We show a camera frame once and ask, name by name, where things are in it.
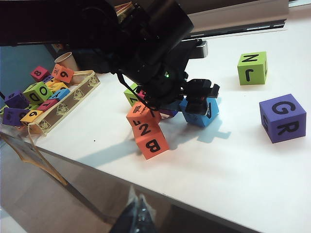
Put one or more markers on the brown paper bag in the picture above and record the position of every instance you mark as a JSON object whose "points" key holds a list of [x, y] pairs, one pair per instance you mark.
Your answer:
{"points": [[19, 148]]}

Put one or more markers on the orange block 6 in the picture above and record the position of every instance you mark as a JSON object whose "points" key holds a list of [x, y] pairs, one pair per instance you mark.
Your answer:
{"points": [[62, 74]]}

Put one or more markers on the magenta block P U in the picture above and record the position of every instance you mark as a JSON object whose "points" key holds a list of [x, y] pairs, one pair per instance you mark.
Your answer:
{"points": [[141, 94]]}

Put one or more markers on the orange block B C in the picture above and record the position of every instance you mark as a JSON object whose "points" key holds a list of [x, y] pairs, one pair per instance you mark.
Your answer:
{"points": [[150, 140]]}

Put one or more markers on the yellow block 6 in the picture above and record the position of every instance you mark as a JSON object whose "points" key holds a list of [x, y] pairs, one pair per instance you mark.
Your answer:
{"points": [[32, 116]]}

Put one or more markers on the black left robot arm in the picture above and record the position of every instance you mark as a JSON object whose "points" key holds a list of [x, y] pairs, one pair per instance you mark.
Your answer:
{"points": [[73, 21]]}

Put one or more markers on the purple letter block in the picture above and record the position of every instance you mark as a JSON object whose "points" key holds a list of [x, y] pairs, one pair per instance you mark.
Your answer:
{"points": [[167, 113]]}

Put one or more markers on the green block O D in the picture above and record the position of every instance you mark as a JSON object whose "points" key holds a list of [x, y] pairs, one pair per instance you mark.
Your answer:
{"points": [[39, 93]]}

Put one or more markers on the magenta block 1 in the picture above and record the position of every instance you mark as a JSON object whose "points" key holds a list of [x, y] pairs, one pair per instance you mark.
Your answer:
{"points": [[48, 104]]}

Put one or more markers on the magenta block 8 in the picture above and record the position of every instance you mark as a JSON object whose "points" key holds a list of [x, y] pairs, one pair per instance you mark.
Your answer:
{"points": [[40, 74]]}

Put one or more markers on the blue block Y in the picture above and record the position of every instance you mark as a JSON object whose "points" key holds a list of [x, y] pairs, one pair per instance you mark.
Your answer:
{"points": [[62, 94]]}

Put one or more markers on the green block N J 9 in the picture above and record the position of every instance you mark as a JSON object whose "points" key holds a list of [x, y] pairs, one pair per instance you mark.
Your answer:
{"points": [[252, 70]]}

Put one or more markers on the patterned cardboard tray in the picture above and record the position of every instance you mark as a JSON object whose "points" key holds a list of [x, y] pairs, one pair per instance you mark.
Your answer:
{"points": [[73, 99]]}

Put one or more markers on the yellow foam block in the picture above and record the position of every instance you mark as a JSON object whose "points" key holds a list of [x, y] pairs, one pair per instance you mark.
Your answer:
{"points": [[58, 85]]}

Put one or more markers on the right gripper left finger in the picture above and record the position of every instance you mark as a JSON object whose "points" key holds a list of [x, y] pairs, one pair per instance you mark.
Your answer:
{"points": [[130, 213]]}

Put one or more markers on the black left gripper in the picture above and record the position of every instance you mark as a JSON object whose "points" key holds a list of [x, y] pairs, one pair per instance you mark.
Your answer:
{"points": [[165, 89]]}

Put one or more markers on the orange block F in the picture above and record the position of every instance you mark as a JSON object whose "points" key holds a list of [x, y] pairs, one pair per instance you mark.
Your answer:
{"points": [[138, 114]]}

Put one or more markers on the purple foam block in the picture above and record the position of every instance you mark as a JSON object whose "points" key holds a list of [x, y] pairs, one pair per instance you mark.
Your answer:
{"points": [[47, 78], [17, 99], [13, 116]]}

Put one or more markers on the blue block fish picture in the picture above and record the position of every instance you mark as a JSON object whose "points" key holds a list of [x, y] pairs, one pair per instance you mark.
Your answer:
{"points": [[196, 120]]}

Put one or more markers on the brown paper cup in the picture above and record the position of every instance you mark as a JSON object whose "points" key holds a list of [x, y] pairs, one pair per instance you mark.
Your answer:
{"points": [[66, 61]]}

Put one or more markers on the patterned block packaging box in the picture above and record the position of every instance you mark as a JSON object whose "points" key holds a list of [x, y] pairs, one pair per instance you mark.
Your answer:
{"points": [[122, 8]]}

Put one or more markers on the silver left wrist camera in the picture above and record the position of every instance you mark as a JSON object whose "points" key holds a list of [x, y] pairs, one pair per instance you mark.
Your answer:
{"points": [[201, 49]]}

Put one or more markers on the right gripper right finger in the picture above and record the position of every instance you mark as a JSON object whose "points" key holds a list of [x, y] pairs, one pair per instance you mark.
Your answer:
{"points": [[145, 218]]}

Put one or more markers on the purple block G R 5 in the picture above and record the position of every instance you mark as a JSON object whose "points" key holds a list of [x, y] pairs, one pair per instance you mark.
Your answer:
{"points": [[281, 121]]}

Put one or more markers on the green block L T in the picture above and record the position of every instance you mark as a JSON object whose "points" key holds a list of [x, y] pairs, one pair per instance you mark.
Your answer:
{"points": [[131, 98]]}

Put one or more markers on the dark blue plastic case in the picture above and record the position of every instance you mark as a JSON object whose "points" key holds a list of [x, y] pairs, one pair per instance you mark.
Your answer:
{"points": [[92, 61]]}

